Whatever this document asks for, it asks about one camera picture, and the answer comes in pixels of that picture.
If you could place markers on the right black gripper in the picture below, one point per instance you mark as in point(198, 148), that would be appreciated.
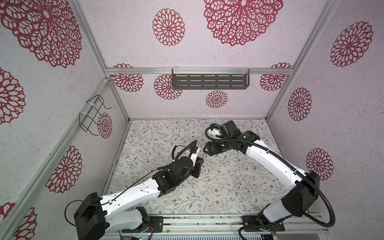
point(214, 151)

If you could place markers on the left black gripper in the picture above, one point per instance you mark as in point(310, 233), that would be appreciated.
point(197, 168)

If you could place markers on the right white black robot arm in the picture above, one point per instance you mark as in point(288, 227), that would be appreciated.
point(303, 188)

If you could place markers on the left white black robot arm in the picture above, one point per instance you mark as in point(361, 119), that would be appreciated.
point(100, 215)

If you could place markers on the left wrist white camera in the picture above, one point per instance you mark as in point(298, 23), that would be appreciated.
point(192, 154)

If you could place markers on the wrist white camera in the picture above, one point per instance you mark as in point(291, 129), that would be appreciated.
point(214, 131)
point(192, 154)

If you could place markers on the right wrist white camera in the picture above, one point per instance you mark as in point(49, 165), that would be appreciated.
point(214, 131)

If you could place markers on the grey slotted wall shelf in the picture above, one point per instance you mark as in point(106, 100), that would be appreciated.
point(181, 81)

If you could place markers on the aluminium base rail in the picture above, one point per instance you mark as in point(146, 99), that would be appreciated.
point(204, 224)

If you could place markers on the black wire wall rack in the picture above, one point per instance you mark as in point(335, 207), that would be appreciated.
point(96, 121)

